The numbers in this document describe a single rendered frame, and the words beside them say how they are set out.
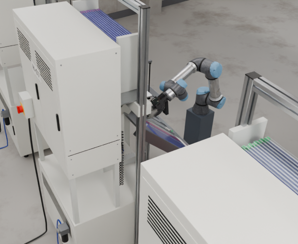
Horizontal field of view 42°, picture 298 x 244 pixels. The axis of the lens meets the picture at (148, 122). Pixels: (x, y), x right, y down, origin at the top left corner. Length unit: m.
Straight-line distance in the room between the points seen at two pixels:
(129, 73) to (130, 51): 0.13
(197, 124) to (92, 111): 1.69
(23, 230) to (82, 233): 0.88
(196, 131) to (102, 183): 1.21
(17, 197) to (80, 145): 1.60
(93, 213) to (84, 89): 0.92
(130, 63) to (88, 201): 0.98
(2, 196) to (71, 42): 2.01
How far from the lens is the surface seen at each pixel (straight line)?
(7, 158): 3.97
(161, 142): 2.34
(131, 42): 2.01
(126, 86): 2.12
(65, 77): 1.81
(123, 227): 2.69
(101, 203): 2.55
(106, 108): 1.99
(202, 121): 3.48
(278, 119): 4.65
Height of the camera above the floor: 2.50
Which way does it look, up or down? 36 degrees down
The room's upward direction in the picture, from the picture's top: 2 degrees clockwise
